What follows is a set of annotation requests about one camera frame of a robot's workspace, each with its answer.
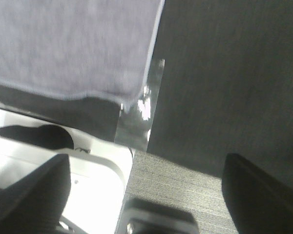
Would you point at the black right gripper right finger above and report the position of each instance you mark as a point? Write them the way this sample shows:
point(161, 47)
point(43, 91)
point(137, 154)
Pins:
point(257, 202)

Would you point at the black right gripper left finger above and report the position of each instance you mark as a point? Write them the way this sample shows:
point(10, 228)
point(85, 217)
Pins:
point(34, 204)

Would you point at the grey towel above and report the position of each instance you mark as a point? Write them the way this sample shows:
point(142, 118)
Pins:
point(74, 49)

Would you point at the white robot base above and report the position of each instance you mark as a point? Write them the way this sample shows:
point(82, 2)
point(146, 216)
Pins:
point(99, 169)

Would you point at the right clear tape strip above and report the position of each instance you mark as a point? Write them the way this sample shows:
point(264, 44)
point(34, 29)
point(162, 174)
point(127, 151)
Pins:
point(134, 126)

